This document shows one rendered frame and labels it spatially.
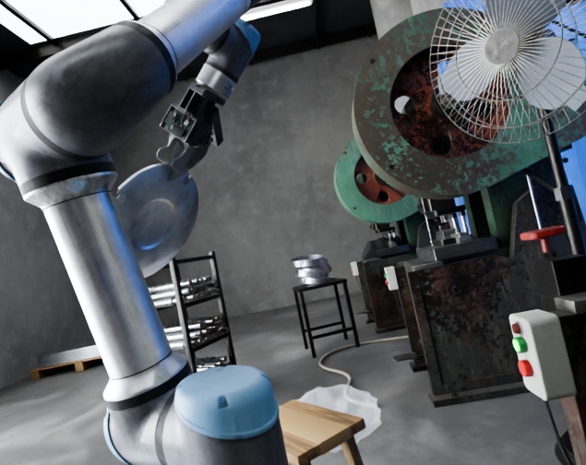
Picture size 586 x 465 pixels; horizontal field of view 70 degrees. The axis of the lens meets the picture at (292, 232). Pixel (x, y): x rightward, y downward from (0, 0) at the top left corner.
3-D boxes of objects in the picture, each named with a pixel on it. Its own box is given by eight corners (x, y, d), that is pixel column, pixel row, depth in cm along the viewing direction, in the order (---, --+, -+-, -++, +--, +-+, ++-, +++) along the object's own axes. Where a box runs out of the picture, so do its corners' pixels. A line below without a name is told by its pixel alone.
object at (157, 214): (67, 256, 78) (65, 254, 79) (149, 294, 104) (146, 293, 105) (160, 138, 85) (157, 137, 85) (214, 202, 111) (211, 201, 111)
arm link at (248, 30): (221, 8, 85) (251, 34, 91) (196, 57, 87) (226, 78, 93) (241, 13, 80) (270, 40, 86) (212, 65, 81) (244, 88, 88)
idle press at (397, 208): (368, 341, 340) (324, 136, 350) (353, 322, 439) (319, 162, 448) (553, 304, 338) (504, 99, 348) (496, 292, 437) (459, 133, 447)
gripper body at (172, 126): (156, 127, 86) (185, 75, 84) (179, 137, 94) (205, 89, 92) (184, 146, 84) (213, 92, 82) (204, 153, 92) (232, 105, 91)
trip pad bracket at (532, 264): (577, 365, 73) (550, 255, 74) (547, 351, 82) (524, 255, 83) (612, 359, 72) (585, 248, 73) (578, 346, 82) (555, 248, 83)
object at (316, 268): (312, 358, 323) (292, 258, 327) (303, 347, 367) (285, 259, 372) (361, 346, 329) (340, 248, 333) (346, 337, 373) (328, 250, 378)
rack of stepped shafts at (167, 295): (209, 421, 233) (177, 254, 238) (148, 423, 251) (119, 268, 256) (247, 391, 272) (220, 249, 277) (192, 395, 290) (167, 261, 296)
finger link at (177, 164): (155, 177, 88) (175, 138, 87) (171, 181, 94) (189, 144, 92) (166, 184, 87) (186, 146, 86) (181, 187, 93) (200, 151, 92)
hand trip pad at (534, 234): (541, 272, 77) (531, 232, 78) (525, 270, 83) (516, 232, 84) (580, 264, 77) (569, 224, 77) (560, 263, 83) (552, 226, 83)
